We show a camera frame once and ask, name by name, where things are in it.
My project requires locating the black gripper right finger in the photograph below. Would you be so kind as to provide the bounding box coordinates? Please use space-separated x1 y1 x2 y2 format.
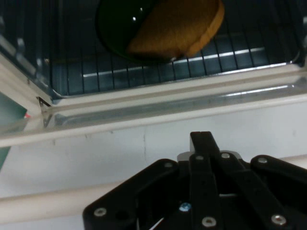
201 131 307 230

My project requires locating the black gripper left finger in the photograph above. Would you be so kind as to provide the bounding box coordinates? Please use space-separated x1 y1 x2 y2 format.
83 131 224 230

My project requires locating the green patterned mat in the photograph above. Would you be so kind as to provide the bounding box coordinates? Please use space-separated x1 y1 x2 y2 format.
0 90 27 168

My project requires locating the toasted bread slice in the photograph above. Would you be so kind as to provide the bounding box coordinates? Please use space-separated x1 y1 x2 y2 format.
126 0 225 59

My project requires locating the dark green round plate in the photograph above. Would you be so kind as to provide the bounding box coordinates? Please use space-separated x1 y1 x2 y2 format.
95 0 179 65

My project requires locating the cream toaster oven body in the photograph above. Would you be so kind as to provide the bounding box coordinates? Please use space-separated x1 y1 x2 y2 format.
0 0 307 115

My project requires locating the metal wire oven rack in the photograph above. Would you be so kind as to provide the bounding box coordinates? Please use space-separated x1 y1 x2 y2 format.
45 0 300 97

